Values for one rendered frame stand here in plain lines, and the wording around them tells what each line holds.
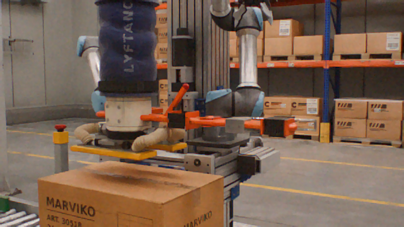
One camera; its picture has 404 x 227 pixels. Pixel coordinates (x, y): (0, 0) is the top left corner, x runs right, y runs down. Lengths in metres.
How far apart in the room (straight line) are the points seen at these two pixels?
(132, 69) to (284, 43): 7.39
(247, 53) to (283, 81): 8.18
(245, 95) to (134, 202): 0.76
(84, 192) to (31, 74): 11.49
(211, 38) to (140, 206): 1.05
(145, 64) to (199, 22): 0.68
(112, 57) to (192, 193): 0.55
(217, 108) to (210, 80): 0.28
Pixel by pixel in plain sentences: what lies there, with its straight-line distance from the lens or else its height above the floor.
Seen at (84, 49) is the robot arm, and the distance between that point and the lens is 2.36.
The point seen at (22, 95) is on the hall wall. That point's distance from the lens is 12.78.
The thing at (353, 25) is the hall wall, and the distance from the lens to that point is 9.80.
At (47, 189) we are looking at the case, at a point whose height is 0.91.
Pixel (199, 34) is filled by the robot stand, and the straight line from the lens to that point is 2.13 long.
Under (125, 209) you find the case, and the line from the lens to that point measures 1.43.
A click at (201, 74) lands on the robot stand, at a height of 1.34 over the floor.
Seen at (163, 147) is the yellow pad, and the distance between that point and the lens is 1.58.
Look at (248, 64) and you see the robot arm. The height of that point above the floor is 1.38.
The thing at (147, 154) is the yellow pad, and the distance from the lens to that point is 1.44.
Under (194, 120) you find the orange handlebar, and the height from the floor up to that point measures 1.18.
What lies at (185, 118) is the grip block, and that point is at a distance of 1.40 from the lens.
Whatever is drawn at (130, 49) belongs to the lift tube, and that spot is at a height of 1.43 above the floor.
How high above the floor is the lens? 1.34
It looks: 5 degrees down
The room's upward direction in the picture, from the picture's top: straight up
